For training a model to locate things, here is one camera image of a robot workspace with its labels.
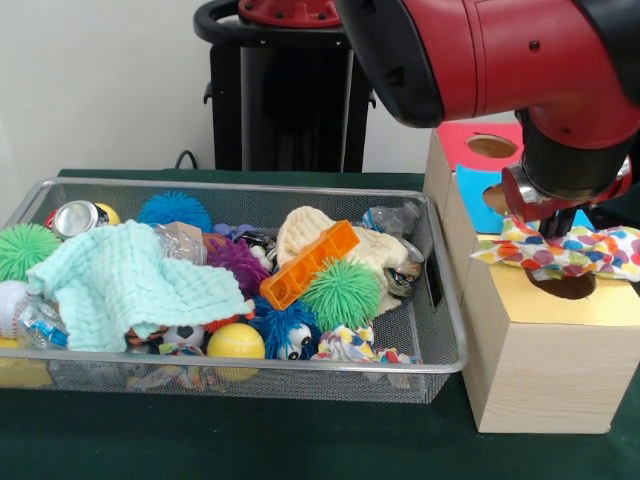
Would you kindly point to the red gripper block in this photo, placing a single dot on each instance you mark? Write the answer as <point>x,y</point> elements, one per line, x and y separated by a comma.
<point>525,207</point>

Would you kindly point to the white polka dot cloth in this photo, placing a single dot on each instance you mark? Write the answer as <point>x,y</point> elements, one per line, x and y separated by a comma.
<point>570,255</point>

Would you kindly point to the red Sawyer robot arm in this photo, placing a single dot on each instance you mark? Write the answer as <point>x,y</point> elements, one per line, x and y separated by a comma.
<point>500,60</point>

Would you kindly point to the wooden box with three holes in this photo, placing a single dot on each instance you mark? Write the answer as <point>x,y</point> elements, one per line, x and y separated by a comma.
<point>550,375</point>

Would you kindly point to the shallow mesh bin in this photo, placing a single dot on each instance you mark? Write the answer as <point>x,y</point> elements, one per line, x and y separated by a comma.
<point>440,320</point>

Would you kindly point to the green spiky rubber ball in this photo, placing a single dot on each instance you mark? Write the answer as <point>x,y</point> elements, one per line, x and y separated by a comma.
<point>25,250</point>
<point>340,295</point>

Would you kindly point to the orange plastic block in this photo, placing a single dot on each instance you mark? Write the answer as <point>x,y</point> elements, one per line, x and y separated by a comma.
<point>310,260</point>

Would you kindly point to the cream knitted cloth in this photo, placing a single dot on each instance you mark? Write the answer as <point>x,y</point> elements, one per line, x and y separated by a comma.
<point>300,230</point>

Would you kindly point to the blue furry toy with eyes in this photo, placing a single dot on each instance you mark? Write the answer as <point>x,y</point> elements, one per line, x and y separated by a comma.
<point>280,325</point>

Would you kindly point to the purple spiky rubber ball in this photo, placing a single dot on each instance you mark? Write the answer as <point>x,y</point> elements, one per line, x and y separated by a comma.
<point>237,262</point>

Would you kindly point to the smooth yellow ball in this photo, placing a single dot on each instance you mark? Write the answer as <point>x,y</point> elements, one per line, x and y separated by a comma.
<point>235,342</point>

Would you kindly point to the dark green table cloth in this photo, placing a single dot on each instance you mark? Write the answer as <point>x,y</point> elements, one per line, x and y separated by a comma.
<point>250,440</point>

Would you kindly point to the blue spiky rubber ball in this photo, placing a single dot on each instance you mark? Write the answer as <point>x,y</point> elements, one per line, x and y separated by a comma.
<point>172,212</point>

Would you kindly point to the mint green cloth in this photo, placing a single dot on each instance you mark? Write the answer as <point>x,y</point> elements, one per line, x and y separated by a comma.
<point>125,280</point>

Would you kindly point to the crushed silver drink can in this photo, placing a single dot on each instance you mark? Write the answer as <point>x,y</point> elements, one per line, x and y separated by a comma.
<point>77,217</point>

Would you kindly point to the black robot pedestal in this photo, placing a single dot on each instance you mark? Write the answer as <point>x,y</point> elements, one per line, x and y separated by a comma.
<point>290,110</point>

